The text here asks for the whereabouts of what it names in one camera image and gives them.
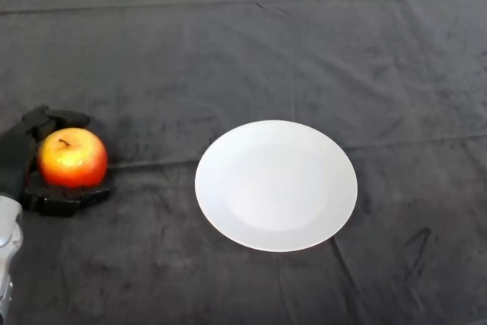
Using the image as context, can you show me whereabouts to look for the black velvet cloth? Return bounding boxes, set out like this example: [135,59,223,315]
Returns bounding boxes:
[0,0,487,325]

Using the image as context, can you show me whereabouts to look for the white round plate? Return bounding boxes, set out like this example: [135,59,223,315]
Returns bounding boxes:
[194,119,359,253]

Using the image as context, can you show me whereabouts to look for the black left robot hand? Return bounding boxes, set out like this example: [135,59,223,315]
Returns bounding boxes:
[0,104,112,218]

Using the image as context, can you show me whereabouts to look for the red yellow apple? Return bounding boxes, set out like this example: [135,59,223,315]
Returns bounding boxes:
[37,127,109,189]

